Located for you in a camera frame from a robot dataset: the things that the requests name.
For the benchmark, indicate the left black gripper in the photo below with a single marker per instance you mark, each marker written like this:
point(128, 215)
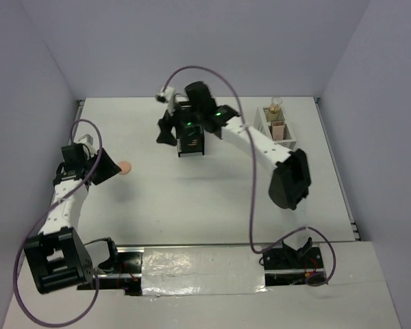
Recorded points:
point(109, 168)

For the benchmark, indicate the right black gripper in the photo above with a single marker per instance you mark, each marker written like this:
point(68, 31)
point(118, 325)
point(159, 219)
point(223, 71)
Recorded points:
point(166, 136)

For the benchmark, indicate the gold liquid foundation bottle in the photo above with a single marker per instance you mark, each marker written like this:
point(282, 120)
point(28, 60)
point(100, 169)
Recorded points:
point(275, 105)

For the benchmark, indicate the pink palette case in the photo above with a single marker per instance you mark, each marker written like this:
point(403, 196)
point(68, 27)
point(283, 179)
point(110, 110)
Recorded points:
point(277, 130)

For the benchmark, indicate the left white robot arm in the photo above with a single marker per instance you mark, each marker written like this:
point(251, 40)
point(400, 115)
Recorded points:
point(56, 255)

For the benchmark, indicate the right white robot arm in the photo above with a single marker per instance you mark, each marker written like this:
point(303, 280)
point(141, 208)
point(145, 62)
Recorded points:
point(289, 170)

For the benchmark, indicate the peach sponge near left gripper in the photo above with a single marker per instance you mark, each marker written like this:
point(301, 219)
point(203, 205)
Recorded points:
point(125, 167)

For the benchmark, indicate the black slotted organizer box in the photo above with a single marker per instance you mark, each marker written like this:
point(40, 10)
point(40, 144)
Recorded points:
point(189, 145)

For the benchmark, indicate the white slotted organizer box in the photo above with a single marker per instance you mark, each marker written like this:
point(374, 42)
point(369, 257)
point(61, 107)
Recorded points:
point(262, 122)

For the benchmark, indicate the silver taped panel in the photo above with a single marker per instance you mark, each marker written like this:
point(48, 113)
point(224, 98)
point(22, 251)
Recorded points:
point(183, 271)

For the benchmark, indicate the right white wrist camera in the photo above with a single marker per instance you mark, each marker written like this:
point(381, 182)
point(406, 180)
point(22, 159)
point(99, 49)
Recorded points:
point(166, 95)

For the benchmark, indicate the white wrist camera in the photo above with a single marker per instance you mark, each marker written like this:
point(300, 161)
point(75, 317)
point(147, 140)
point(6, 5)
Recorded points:
point(166, 95)
point(85, 139)

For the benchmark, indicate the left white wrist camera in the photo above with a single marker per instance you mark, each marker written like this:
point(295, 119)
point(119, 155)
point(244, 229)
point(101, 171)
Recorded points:
point(85, 139)

